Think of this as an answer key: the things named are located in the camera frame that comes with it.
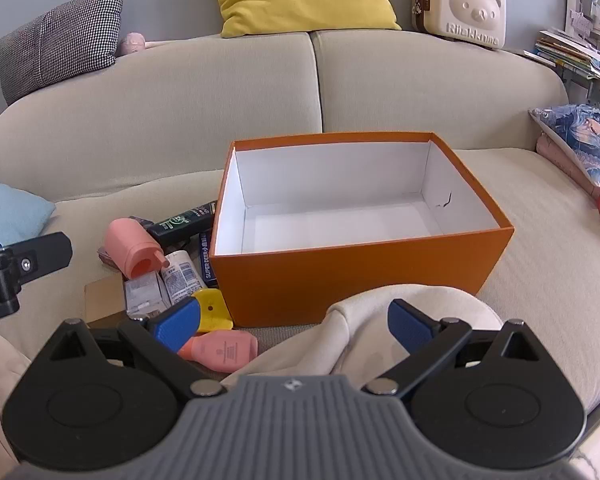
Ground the cream garment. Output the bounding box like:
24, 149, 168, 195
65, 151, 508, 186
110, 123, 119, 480
220, 285, 503, 391

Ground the pink plush toy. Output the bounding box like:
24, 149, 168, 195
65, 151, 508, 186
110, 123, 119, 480
119, 32, 161, 56

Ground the white printed tube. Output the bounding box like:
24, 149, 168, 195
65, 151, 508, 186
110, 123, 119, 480
160, 250, 203, 306

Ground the stack of books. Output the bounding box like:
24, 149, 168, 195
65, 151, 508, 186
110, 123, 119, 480
524, 30, 600, 83

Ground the blue printed pillow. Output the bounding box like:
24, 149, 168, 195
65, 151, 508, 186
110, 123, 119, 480
529, 104, 600, 186

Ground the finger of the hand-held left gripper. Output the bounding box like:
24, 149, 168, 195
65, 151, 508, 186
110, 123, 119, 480
0, 232, 74, 283

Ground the blue box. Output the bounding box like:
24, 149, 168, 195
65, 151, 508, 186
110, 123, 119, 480
199, 230, 219, 288

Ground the brown cardboard box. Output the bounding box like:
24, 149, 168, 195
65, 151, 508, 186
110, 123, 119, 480
84, 274, 131, 323

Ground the orange cardboard box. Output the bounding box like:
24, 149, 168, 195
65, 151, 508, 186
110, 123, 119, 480
209, 131, 515, 328

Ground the houndstooth pillow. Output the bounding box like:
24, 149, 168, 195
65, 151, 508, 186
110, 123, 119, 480
0, 0, 126, 106

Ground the pink lotion bottle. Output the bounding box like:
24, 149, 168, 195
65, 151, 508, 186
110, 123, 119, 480
177, 331, 258, 373

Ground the beige fabric sofa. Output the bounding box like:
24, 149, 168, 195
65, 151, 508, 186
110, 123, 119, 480
0, 30, 600, 480

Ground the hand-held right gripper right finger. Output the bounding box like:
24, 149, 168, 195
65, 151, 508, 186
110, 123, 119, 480
362, 299, 546, 396

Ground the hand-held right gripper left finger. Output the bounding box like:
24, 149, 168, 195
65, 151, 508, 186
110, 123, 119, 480
47, 297, 226, 398

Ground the cream bear suitcase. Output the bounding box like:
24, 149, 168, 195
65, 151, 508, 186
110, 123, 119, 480
412, 0, 507, 51

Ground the dark green shampoo bottle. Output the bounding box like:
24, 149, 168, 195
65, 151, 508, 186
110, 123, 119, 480
146, 201, 218, 248

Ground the yellow tape measure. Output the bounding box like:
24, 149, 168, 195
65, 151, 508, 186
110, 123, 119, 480
192, 287, 235, 333

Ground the light blue pillow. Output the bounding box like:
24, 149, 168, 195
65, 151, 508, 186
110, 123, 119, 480
0, 176, 57, 248

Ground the pink cylinder container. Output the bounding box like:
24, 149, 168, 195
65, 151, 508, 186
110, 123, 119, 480
105, 216, 171, 280

